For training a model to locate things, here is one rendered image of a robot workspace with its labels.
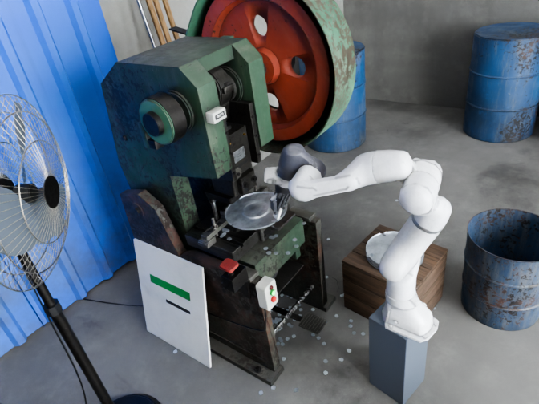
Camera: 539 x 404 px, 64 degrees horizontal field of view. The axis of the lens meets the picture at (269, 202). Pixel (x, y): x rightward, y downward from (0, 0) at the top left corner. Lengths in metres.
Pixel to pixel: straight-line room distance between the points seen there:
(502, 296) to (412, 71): 3.15
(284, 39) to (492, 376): 1.80
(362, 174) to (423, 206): 0.22
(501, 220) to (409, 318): 0.98
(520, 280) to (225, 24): 1.80
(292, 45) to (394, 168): 0.81
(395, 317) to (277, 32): 1.29
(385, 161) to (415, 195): 0.15
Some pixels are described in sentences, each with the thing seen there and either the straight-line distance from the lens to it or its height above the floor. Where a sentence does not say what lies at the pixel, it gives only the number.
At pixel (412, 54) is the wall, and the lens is 4.99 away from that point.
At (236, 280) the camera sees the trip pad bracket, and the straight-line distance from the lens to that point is 1.79.
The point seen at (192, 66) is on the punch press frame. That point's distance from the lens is 1.65.
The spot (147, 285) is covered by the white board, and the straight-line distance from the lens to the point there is 2.48.
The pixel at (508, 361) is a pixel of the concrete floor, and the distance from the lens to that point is 2.47.
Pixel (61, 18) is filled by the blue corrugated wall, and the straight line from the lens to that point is 2.74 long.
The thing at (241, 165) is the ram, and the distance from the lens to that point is 1.91.
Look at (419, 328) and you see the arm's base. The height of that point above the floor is 0.50.
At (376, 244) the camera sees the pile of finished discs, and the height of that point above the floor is 0.39.
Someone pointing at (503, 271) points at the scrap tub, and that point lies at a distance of 2.29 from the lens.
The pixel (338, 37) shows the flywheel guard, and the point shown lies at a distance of 1.86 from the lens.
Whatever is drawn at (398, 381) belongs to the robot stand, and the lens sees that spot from 2.11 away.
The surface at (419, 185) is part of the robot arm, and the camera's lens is 1.41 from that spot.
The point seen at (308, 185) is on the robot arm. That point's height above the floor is 1.11.
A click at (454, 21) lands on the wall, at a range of 4.80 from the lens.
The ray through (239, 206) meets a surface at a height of 0.78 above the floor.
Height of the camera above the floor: 1.89
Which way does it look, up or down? 33 degrees down
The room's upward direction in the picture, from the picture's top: 9 degrees counter-clockwise
